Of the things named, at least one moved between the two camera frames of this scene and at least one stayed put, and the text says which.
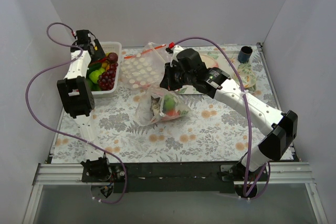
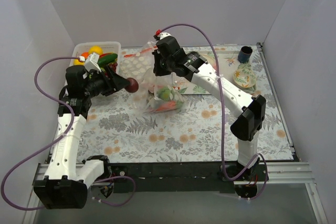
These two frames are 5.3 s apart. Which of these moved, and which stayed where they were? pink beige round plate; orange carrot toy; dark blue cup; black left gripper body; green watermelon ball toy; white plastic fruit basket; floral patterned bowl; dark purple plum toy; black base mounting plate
Moved: orange carrot toy; green watermelon ball toy; dark purple plum toy; black left gripper body
Stayed: black base mounting plate; pink beige round plate; white plastic fruit basket; dark blue cup; floral patterned bowl
